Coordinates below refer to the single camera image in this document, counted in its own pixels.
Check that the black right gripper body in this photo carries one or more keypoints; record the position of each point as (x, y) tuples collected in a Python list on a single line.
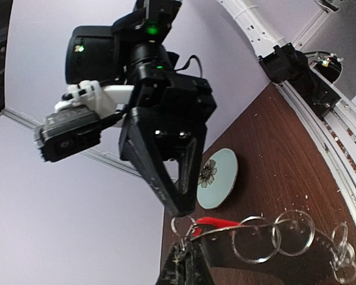
[(167, 112)]

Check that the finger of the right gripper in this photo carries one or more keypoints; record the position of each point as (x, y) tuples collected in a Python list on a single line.
[(185, 189), (141, 129)]

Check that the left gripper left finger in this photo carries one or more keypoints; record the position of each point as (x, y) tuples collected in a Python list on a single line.
[(173, 271)]

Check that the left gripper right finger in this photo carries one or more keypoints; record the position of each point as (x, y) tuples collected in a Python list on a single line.
[(198, 270)]

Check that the red key tag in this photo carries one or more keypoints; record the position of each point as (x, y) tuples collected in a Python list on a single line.
[(216, 223)]

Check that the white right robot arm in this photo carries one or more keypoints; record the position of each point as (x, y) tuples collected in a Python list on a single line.
[(113, 54)]

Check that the light blue flower plate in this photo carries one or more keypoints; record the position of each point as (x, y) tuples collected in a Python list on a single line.
[(217, 178)]

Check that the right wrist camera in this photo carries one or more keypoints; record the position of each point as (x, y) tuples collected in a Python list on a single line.
[(87, 109)]

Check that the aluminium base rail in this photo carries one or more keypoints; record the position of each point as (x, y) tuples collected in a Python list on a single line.
[(315, 73)]

